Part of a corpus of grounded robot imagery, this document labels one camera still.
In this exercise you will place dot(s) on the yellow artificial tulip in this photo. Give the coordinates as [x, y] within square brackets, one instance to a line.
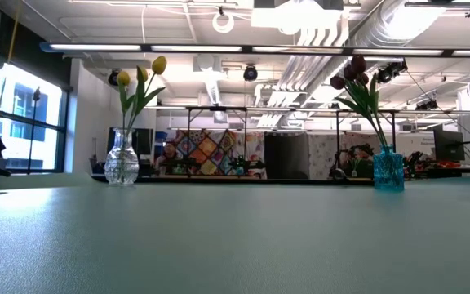
[159, 65]
[142, 73]
[123, 78]

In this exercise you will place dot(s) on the dark red artificial tulip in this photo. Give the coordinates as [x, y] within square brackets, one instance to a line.
[362, 78]
[358, 64]
[338, 82]
[350, 72]

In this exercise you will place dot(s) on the tall clear glass vase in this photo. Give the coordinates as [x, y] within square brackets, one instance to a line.
[121, 163]

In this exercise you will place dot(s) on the blue glass vase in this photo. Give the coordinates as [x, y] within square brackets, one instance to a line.
[388, 171]

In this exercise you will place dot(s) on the black tripod stand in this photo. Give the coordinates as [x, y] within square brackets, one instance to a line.
[34, 130]

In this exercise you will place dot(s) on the large bright window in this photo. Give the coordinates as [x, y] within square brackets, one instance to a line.
[51, 122]

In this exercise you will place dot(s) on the black computer monitor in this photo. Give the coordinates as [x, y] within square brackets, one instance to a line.
[449, 145]
[145, 141]

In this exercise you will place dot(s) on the colourful patchwork quilt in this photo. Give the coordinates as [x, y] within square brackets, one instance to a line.
[210, 153]

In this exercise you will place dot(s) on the black curtain panel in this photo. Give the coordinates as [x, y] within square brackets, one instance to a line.
[286, 155]

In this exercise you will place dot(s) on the white ceiling pipe bundle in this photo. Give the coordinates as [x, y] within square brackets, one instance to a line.
[296, 77]

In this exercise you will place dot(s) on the white patterned curtain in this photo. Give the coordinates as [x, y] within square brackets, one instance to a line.
[322, 151]

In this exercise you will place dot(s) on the white ceiling unit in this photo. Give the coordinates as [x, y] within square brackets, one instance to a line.
[296, 12]

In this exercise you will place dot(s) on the black overhead light bar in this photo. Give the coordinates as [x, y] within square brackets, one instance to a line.
[347, 51]

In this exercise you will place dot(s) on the black background rig frame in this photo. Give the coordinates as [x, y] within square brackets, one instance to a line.
[338, 139]
[189, 139]

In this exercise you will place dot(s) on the black ceiling camera cluster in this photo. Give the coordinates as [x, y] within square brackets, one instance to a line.
[391, 72]

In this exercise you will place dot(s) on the silver ventilation duct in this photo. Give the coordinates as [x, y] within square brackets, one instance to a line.
[382, 28]

